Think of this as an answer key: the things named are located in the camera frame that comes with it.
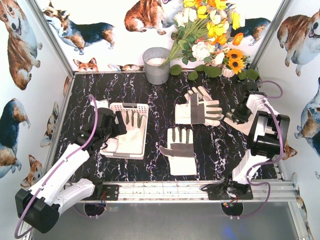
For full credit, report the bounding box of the white grey work glove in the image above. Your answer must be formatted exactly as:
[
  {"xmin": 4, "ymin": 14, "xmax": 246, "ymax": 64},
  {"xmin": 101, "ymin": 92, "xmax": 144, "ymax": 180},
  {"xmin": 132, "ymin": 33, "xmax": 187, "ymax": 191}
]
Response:
[{"xmin": 104, "ymin": 110, "xmax": 147, "ymax": 155}]

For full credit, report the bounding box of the white glove green trim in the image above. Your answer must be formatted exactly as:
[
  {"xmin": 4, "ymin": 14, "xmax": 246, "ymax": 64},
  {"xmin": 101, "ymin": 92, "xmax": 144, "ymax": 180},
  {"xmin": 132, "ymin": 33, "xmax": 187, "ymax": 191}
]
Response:
[{"xmin": 159, "ymin": 127, "xmax": 197, "ymax": 176}]

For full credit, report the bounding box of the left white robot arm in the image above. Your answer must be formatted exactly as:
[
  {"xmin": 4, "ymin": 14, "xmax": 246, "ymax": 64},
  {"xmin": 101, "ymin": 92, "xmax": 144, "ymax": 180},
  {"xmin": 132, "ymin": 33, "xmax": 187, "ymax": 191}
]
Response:
[{"xmin": 14, "ymin": 95, "xmax": 127, "ymax": 239}]

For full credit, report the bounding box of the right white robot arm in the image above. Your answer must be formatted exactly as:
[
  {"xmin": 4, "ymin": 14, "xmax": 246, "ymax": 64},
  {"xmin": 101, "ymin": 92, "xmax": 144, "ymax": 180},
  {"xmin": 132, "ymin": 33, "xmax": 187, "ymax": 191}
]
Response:
[{"xmin": 224, "ymin": 81, "xmax": 290, "ymax": 185}]

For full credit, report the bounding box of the white perforated storage basket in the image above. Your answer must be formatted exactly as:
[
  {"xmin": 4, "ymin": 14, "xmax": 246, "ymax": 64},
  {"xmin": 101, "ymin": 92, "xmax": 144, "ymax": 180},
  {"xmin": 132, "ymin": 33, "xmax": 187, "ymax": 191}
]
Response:
[{"xmin": 100, "ymin": 102, "xmax": 149, "ymax": 160}]

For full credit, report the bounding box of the small white sunflower pot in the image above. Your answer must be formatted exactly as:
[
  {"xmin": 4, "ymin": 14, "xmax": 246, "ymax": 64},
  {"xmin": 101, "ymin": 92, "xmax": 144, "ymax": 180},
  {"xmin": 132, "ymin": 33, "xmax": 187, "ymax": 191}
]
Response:
[{"xmin": 221, "ymin": 66, "xmax": 235, "ymax": 78}]

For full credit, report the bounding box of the grey metal bucket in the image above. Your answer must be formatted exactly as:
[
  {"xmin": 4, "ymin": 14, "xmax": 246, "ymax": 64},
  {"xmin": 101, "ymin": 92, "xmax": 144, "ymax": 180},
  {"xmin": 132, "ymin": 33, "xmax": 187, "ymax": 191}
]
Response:
[{"xmin": 142, "ymin": 47, "xmax": 170, "ymax": 85}]

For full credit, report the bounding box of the artificial flower bouquet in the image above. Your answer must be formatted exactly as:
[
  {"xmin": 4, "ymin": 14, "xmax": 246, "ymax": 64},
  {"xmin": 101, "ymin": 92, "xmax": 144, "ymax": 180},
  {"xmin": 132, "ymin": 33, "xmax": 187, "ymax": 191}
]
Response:
[{"xmin": 166, "ymin": 0, "xmax": 267, "ymax": 81}]

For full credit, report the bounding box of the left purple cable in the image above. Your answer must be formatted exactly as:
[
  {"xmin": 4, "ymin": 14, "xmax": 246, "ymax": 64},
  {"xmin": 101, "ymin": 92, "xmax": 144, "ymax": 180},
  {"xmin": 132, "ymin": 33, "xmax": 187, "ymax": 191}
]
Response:
[{"xmin": 13, "ymin": 94, "xmax": 100, "ymax": 238}]

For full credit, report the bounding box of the purple cable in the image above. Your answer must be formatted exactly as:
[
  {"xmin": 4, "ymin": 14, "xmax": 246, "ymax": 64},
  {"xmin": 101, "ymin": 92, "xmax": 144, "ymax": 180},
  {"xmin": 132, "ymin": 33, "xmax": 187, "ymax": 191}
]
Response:
[
  {"xmin": 13, "ymin": 94, "xmax": 100, "ymax": 238},
  {"xmin": 246, "ymin": 80, "xmax": 287, "ymax": 218}
]

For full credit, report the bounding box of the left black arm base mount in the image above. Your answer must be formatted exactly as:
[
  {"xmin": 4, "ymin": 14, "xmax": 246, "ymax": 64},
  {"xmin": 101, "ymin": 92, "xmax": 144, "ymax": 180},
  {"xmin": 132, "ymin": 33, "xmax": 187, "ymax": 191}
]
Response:
[{"xmin": 81, "ymin": 180, "xmax": 120, "ymax": 201}]

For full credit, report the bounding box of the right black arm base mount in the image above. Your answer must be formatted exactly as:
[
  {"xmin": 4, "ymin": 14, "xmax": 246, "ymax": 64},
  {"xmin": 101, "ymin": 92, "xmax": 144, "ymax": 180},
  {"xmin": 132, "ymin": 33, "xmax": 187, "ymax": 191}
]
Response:
[{"xmin": 200, "ymin": 177, "xmax": 254, "ymax": 201}]

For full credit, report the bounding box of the aluminium front rail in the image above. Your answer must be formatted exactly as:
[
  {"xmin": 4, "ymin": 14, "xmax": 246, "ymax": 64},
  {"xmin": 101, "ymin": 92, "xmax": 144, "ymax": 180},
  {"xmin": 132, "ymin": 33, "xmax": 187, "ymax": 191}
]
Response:
[{"xmin": 28, "ymin": 181, "xmax": 301, "ymax": 204}]

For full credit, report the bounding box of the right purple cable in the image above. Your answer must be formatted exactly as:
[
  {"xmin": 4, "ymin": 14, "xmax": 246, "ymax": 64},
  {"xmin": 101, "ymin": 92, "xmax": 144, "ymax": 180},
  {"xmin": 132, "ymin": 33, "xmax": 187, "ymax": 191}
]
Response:
[{"xmin": 246, "ymin": 80, "xmax": 287, "ymax": 218}]

